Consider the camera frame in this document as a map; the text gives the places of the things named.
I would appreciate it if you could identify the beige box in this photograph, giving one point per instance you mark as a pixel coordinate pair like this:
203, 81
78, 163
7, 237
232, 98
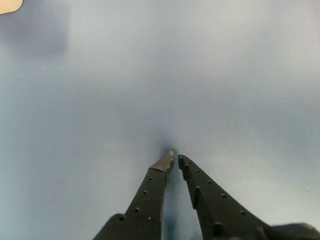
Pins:
8, 5

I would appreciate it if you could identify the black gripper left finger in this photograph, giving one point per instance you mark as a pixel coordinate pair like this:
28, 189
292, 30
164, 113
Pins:
147, 200

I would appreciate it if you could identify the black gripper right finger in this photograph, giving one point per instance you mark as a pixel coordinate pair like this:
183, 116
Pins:
215, 210

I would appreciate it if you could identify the blue-grey mat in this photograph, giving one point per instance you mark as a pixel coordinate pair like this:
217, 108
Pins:
225, 75

